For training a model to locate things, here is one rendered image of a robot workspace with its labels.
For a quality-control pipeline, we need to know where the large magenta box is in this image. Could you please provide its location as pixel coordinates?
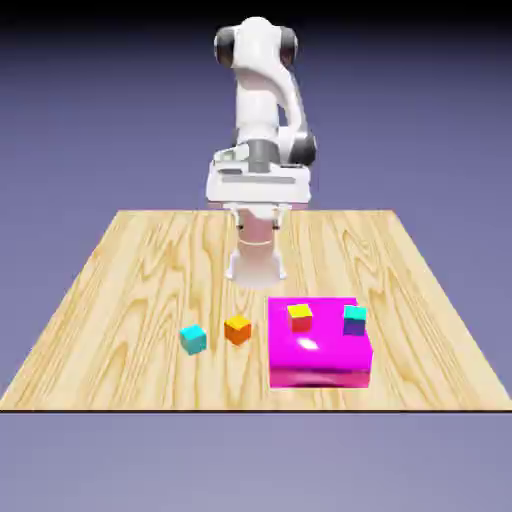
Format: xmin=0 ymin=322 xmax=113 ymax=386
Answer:
xmin=267 ymin=296 xmax=375 ymax=390

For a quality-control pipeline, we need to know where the small orange cube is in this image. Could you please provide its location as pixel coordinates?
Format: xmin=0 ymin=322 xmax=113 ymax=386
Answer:
xmin=223 ymin=314 xmax=253 ymax=347

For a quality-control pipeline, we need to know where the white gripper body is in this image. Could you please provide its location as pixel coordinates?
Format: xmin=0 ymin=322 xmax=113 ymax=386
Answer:
xmin=205 ymin=161 xmax=313 ymax=211

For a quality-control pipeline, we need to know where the small cyan cube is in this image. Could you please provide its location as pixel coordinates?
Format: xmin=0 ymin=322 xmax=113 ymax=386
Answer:
xmin=178 ymin=323 xmax=208 ymax=357

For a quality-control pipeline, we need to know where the small teal and purple cube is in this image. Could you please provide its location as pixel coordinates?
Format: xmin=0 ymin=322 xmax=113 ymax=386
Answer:
xmin=342 ymin=304 xmax=368 ymax=338

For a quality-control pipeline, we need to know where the small yellow cube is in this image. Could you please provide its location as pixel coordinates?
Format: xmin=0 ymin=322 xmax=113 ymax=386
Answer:
xmin=286 ymin=302 xmax=314 ymax=334

